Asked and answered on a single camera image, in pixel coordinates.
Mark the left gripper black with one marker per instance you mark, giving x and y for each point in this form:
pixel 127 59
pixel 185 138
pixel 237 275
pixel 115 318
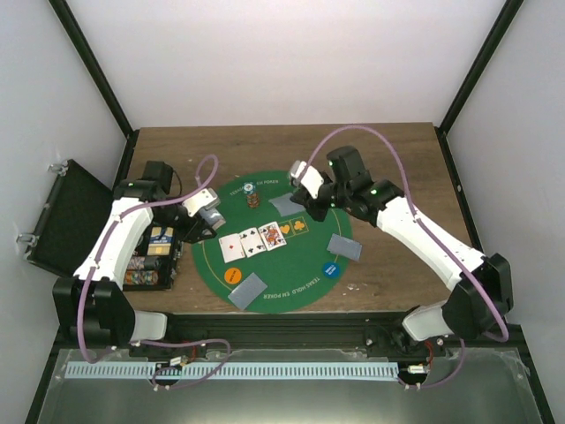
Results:
pixel 190 234

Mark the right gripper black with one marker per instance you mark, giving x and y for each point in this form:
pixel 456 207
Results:
pixel 303 198

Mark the ace of diamonds card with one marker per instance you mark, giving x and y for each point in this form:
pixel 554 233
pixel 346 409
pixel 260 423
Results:
pixel 231 248

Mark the face-down burn card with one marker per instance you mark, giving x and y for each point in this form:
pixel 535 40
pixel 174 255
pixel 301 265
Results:
pixel 285 206

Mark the dealt cards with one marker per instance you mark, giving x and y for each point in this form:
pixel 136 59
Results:
pixel 247 292
pixel 345 247

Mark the orange big blind button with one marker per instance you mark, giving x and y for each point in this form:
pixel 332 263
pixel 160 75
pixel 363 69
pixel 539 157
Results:
pixel 233 276

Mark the three of clubs card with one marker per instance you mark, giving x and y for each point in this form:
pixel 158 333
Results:
pixel 251 242

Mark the queen face card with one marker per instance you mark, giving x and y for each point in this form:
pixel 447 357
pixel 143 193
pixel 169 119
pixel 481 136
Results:
pixel 272 236

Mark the blue small blind button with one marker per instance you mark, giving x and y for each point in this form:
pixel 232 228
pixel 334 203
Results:
pixel 331 270

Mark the blue patterned card deck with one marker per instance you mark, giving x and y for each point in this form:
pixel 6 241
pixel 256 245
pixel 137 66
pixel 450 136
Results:
pixel 213 217

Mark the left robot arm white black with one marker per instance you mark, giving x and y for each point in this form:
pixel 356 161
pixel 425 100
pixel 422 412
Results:
pixel 90 305

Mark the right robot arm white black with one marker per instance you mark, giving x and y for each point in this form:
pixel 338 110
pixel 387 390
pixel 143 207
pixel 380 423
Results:
pixel 480 286

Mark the black poker chip case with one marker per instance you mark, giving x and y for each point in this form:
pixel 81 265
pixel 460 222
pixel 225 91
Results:
pixel 153 265

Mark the stacked poker chips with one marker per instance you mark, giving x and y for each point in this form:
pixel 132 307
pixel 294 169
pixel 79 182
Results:
pixel 251 194

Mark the round green poker mat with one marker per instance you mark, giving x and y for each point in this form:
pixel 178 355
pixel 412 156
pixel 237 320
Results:
pixel 292 273

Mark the light blue slotted strip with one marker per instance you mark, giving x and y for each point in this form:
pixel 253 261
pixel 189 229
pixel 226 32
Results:
pixel 373 371

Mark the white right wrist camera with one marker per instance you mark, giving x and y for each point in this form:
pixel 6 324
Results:
pixel 302 175

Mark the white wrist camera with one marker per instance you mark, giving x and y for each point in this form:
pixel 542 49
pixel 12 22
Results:
pixel 302 175
pixel 203 199

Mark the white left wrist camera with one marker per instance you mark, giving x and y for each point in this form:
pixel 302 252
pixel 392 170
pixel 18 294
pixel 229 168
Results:
pixel 203 199

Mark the black mounting rail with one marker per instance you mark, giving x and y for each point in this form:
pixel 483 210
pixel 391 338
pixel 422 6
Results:
pixel 379 333

